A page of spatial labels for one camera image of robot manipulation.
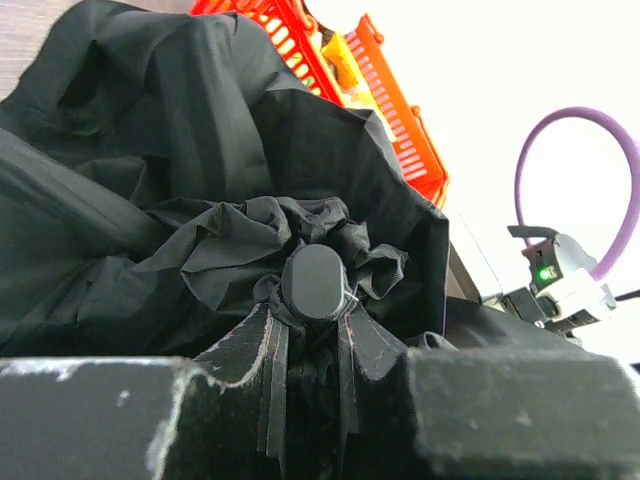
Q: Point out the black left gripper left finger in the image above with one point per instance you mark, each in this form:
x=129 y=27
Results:
x=218 y=416

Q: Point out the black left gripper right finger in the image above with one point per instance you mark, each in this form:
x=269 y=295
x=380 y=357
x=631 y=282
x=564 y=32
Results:
x=499 y=399

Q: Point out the black folding umbrella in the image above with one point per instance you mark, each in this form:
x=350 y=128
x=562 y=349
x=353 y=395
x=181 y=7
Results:
x=157 y=170

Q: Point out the yellow Lays chips bag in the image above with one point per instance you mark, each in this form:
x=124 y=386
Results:
x=338 y=53

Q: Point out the red plastic shopping basket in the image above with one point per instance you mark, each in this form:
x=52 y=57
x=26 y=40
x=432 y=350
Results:
x=299 y=37

